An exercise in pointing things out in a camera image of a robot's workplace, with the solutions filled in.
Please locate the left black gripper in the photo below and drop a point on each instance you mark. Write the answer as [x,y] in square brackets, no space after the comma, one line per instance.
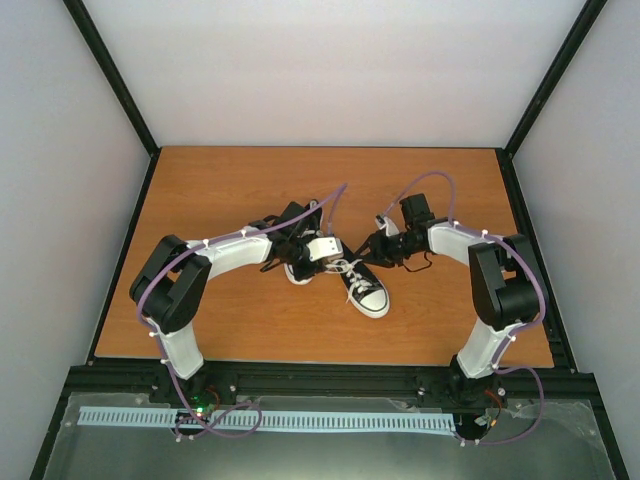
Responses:
[301,273]

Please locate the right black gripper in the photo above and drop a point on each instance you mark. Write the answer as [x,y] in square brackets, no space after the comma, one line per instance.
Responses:
[379,251]

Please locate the white shoelace of sneaker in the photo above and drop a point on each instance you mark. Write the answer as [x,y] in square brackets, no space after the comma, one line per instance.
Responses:
[312,234]
[359,281]

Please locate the black sneaker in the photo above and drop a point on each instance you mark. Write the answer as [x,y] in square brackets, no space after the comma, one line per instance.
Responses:
[377,304]
[312,222]

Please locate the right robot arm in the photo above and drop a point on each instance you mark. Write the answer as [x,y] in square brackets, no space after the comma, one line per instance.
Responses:
[505,285]

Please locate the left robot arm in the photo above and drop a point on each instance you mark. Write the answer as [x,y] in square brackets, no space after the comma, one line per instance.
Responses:
[169,288]

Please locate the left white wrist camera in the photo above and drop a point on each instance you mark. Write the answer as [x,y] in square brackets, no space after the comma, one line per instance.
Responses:
[325,248]

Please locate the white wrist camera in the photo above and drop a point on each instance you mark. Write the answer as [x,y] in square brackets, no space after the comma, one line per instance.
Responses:
[386,226]
[325,248]

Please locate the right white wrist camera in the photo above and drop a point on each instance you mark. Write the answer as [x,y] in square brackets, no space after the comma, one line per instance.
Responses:
[386,226]

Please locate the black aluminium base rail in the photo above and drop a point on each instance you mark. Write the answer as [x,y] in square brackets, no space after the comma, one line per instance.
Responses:
[232,381]

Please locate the right black frame post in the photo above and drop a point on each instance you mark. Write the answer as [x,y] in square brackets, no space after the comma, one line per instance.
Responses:
[570,46]

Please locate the black frame post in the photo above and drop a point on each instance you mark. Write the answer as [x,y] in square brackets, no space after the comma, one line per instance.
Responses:
[570,46]
[87,28]

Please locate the white slotted cable duct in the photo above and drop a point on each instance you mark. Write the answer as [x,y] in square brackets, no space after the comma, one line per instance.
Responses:
[270,421]

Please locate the left black frame post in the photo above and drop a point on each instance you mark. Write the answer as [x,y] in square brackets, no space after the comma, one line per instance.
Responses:
[87,28]

